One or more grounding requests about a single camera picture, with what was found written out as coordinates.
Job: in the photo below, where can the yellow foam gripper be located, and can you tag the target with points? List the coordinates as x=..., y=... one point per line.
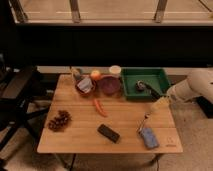
x=161, y=103

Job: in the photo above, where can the black eraser block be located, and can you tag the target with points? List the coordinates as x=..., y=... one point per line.
x=109, y=133

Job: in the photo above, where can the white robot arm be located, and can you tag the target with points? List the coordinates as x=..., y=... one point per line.
x=197, y=85

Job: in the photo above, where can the white paper cup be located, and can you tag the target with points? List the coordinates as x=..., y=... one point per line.
x=115, y=70

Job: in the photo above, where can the metal spoon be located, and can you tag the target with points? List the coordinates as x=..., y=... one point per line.
x=146, y=116

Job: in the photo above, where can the green plastic tray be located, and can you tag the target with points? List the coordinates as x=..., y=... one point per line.
x=154, y=77

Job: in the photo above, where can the blue sponge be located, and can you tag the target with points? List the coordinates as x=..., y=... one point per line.
x=149, y=138

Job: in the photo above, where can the purple bowl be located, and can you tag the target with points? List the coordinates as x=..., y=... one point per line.
x=109, y=85

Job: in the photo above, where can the orange apple fruit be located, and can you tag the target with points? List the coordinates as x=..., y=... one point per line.
x=95, y=75

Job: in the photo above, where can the red bowl with cloth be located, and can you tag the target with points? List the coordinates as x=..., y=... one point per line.
x=85, y=86

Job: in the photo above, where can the wooden folding table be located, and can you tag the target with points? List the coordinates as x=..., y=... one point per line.
x=123, y=116

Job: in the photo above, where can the bunch of dark grapes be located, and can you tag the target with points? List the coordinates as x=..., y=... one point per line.
x=59, y=122

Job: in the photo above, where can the black office chair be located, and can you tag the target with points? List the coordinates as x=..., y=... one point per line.
x=20, y=88

